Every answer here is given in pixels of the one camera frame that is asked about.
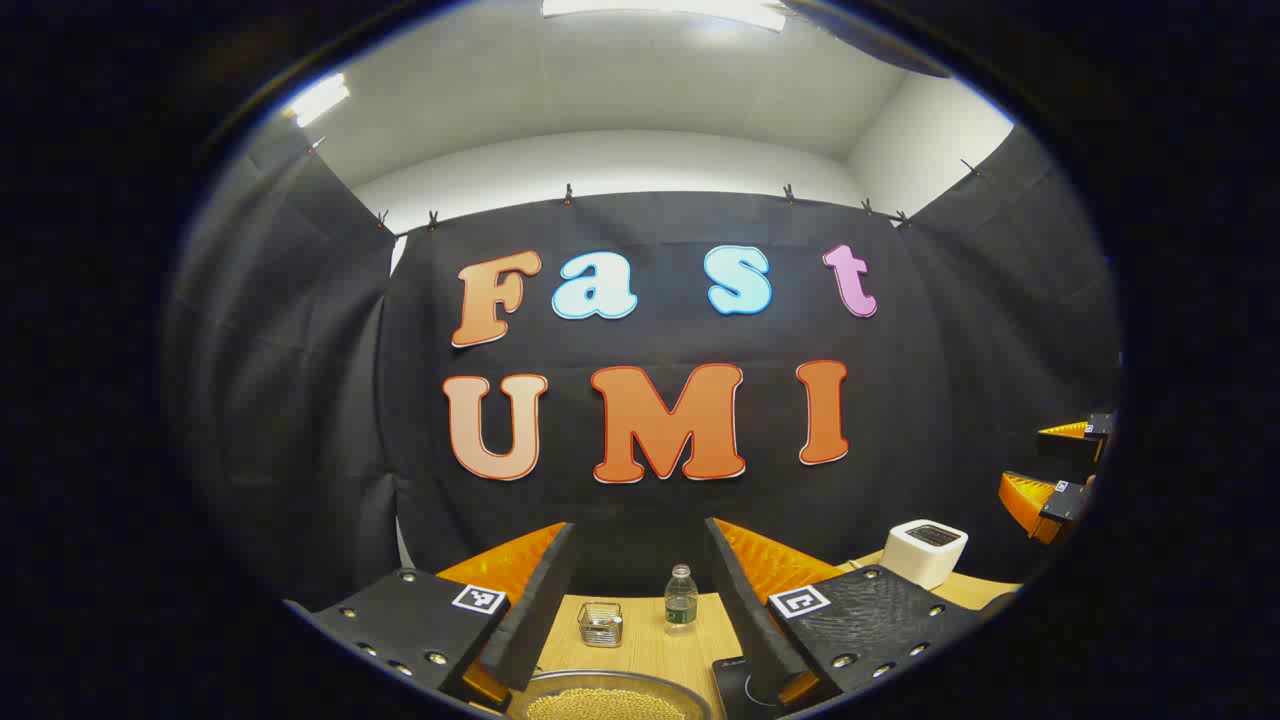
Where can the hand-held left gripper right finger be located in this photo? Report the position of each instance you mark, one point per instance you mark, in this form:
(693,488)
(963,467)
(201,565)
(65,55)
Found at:
(740,600)

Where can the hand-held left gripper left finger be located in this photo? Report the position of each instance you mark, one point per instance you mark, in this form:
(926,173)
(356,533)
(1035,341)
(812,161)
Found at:
(545,590)

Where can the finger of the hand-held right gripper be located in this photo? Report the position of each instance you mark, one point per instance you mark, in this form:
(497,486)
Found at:
(1098,426)
(1065,500)

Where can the black induction cooktop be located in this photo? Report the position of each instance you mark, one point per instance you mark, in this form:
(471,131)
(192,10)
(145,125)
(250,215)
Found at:
(735,690)

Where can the stainless steel pot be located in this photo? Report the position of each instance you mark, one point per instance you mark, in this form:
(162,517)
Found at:
(560,684)

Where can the clear plastic water bottle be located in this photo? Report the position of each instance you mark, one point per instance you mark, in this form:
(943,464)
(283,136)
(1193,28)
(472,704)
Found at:
(681,602)

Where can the pile of soybeans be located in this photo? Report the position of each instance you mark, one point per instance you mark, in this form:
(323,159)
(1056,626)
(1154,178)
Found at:
(605,706)

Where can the white box-shaped device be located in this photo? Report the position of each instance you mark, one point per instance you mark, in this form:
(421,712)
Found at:
(920,560)

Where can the row of black cloth clips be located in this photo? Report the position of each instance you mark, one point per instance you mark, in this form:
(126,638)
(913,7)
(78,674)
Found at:
(568,193)

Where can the narrow ceiling light strip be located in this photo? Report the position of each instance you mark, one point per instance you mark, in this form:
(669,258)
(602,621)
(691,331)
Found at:
(318,98)

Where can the wide ceiling light panel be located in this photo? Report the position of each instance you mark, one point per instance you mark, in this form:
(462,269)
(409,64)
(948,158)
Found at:
(660,8)

